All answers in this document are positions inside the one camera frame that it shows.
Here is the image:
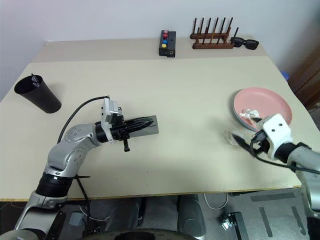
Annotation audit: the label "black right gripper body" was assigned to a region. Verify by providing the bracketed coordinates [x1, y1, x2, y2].
[249, 130, 272, 156]

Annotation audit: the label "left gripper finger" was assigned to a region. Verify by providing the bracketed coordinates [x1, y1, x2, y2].
[124, 123, 152, 132]
[124, 116, 155, 126]

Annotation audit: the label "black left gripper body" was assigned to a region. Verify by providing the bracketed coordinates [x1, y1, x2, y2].
[110, 118, 131, 153]

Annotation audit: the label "white tissue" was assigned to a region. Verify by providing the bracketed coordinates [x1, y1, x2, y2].
[238, 107, 261, 120]
[223, 128, 247, 146]

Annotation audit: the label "grey glasses case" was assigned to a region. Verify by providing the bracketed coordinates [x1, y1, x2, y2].
[124, 114, 160, 138]

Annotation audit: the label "pink plastic plate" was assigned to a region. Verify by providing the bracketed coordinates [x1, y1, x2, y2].
[232, 86, 293, 131]

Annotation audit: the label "black plastic cup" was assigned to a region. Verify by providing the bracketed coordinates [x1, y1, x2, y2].
[14, 74, 62, 115]

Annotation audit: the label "black box with coloured buttons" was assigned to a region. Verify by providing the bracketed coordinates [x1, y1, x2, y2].
[158, 29, 171, 57]

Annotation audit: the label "black sunglasses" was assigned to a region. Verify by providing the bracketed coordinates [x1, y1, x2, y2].
[229, 36, 260, 51]

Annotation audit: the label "black table leg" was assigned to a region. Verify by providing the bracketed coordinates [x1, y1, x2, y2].
[139, 197, 149, 223]

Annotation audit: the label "dark grey rounded cylinder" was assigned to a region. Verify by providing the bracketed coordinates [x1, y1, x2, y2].
[176, 194, 207, 237]
[109, 198, 141, 233]

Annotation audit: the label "brown wooden peg rack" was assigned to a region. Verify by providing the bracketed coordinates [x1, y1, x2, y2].
[189, 16, 240, 50]

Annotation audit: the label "small grey box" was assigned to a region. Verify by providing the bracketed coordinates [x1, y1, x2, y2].
[68, 212, 85, 226]

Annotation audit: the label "dark rounded robot torso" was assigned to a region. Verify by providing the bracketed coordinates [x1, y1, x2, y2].
[82, 226, 196, 240]

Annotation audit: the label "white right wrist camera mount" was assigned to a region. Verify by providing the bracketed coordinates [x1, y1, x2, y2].
[261, 113, 294, 161]

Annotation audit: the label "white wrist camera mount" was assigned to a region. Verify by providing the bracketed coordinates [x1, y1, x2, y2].
[100, 98, 124, 145]
[261, 113, 294, 161]

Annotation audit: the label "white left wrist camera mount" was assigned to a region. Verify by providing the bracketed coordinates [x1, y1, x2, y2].
[100, 98, 124, 145]

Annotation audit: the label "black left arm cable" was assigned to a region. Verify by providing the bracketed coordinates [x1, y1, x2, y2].
[56, 94, 111, 226]

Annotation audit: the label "thin white cable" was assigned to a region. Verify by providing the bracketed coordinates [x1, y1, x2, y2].
[203, 192, 229, 210]

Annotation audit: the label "black bracket with caster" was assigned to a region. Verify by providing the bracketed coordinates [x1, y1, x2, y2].
[219, 211, 251, 240]

